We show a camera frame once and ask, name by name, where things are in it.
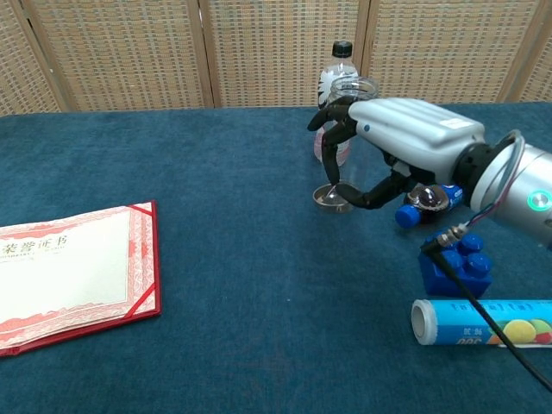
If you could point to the wooden rattan folding screen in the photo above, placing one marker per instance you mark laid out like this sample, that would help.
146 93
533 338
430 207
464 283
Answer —
129 52

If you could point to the clear water bottle black cap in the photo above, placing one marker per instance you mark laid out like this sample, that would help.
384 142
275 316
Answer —
343 69

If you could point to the round metal strainer lid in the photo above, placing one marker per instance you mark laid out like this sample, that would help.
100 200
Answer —
330 200

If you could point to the red certificate folder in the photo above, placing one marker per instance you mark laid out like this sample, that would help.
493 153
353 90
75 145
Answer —
157 276

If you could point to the clear glass jar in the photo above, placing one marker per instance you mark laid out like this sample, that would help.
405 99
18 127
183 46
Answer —
360 88

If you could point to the small cola bottle blue cap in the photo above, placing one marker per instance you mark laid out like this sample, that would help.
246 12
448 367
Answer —
407 215

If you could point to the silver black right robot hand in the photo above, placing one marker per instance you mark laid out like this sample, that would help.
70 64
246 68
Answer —
414 129

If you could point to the blue toy building block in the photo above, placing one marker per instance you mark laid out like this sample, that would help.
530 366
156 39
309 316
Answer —
437 282

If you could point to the teal tablecloth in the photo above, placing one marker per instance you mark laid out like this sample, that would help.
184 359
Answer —
215 172

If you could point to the blue tablet tube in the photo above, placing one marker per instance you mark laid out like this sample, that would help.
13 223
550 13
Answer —
457 328

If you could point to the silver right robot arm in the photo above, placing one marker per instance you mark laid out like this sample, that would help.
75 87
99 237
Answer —
517 185

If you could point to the white certificate paper red border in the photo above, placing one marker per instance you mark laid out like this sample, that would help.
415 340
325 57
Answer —
64 276

